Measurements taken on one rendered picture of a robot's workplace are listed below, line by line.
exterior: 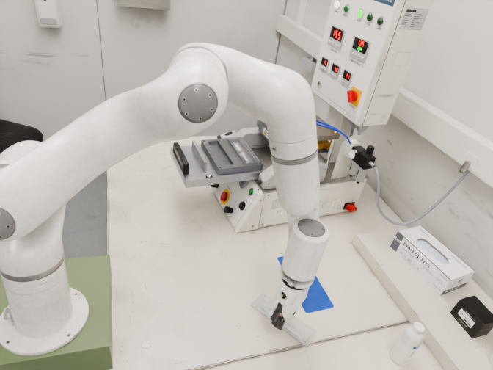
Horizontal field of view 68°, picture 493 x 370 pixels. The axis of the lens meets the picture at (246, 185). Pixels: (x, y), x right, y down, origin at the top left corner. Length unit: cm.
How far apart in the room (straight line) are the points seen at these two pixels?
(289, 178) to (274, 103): 15
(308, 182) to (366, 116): 67
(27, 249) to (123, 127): 33
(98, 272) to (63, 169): 49
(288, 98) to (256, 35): 213
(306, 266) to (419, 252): 59
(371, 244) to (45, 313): 103
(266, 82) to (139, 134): 22
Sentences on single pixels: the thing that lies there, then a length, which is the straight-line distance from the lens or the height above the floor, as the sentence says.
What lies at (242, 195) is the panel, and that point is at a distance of 135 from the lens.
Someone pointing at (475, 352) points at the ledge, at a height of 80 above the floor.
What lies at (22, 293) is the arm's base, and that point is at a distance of 89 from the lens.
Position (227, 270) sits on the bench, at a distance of 122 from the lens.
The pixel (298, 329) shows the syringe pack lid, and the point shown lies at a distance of 105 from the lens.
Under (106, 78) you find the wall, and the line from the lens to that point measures 268.
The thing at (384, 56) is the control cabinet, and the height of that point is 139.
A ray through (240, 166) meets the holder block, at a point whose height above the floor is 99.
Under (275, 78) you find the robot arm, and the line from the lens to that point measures 62.
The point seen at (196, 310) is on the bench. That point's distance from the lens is 111.
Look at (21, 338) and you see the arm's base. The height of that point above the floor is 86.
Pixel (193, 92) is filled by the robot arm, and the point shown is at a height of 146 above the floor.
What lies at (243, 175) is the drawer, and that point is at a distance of 126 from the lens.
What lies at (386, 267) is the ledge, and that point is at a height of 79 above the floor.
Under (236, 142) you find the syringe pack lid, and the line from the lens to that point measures 137.
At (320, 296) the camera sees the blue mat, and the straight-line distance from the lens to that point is 122.
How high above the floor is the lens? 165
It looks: 35 degrees down
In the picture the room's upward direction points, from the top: 9 degrees clockwise
